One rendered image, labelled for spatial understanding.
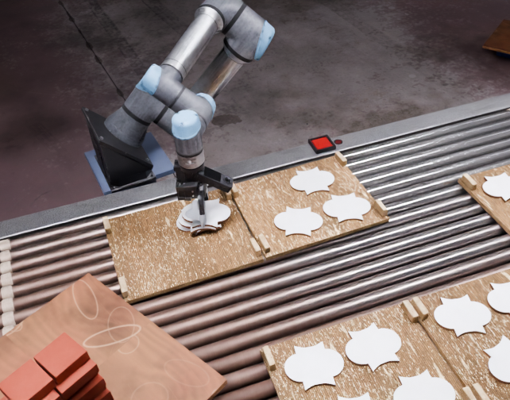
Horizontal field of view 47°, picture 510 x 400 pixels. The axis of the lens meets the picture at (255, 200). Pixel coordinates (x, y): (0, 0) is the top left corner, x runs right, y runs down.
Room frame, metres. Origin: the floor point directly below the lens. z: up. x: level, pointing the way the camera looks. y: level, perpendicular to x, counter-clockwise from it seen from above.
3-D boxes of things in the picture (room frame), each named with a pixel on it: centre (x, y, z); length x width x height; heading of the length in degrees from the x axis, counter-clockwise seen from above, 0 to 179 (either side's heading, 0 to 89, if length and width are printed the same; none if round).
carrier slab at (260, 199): (1.39, -0.16, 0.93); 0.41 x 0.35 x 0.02; 109
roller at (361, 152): (1.58, -0.11, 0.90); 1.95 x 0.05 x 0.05; 107
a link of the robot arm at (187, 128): (1.32, 0.17, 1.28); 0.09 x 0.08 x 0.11; 163
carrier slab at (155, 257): (1.25, 0.23, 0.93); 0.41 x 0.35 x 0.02; 108
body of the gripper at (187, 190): (1.32, 0.18, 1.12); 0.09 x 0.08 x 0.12; 88
